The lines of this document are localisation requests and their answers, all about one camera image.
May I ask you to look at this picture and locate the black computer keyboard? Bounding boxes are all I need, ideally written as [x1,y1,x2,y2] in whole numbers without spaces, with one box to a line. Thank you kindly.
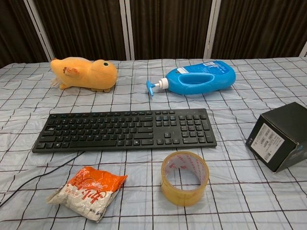
[32,108,218,154]

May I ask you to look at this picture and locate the orange white snack bag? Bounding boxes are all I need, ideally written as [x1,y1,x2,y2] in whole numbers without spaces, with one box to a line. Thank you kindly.
[46,166,128,223]

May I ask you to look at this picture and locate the black folding screen partition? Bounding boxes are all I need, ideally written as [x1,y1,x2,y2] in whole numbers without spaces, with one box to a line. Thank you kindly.
[0,0,307,69]

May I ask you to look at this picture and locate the black cable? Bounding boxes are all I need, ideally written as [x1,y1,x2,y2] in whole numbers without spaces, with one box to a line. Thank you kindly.
[0,150,86,208]

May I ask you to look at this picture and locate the black cardboard box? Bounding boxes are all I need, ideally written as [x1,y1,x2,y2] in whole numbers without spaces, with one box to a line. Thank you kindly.
[246,102,307,173]

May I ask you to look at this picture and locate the orange plush toy animal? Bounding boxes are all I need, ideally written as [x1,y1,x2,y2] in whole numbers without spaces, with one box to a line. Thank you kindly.
[49,57,118,93]

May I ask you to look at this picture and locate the blue pump detergent bottle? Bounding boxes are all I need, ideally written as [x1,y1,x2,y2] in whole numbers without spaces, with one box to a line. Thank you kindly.
[146,59,237,97]

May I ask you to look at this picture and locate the blue checkered tablecloth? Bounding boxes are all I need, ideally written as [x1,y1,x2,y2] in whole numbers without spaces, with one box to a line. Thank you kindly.
[0,57,307,230]

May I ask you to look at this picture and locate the clear packing tape roll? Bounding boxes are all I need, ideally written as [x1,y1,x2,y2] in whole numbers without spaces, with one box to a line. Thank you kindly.
[160,150,210,207]

